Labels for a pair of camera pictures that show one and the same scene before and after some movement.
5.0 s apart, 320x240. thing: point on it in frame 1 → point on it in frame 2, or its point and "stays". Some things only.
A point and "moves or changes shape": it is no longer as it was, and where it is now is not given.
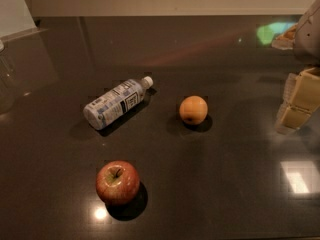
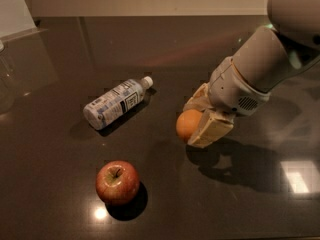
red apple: x=117 y=182 stays
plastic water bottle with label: x=115 y=102 stays
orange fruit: x=193 y=110 moves or changes shape
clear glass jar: x=7 y=80 stays
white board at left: x=16 y=19 stays
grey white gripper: x=308 y=37 → x=232 y=90
